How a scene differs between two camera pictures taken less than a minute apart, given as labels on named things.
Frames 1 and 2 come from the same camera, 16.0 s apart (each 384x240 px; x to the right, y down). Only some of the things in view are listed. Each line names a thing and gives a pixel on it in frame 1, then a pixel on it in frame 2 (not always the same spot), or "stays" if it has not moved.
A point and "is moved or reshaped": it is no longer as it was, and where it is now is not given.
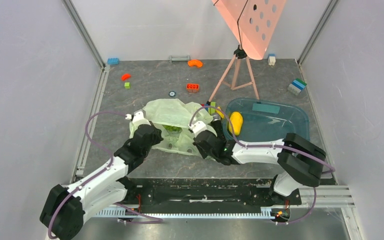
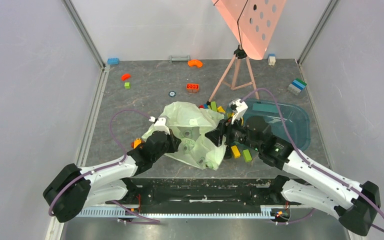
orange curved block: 192,62 stays
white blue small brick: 271,59 stays
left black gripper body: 156,139 to 170,145
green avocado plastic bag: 172,117 is moved or reshaped
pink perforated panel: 253,22 stays
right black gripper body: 202,142 to 223,135
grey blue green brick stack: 296,86 stays
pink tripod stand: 240,53 stays
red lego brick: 193,87 stays
